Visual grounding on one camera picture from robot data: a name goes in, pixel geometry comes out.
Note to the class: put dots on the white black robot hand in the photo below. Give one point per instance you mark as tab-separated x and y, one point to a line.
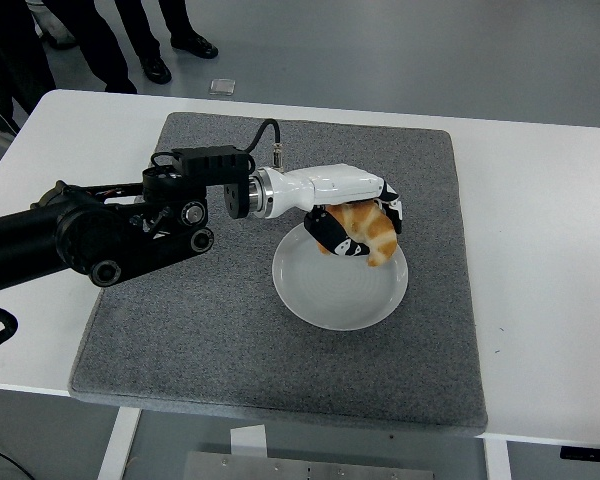
330	182

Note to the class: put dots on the golden croissant bread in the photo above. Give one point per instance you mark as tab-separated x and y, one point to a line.
377	235

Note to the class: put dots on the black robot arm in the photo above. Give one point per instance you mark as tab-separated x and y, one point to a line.
30	235

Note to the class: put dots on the round grey plate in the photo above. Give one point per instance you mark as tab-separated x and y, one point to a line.
340	300

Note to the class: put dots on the grey metal plate with screws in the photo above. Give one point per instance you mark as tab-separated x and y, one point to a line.
280	467

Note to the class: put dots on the small clear square floor cover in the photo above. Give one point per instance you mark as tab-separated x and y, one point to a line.
223	86

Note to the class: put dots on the grey felt mat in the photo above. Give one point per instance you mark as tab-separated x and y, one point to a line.
230	350

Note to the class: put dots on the white table leg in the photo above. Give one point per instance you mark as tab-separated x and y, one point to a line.
117	445
497	462

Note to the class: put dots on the black table control panel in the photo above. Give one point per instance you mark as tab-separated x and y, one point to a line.
590	453

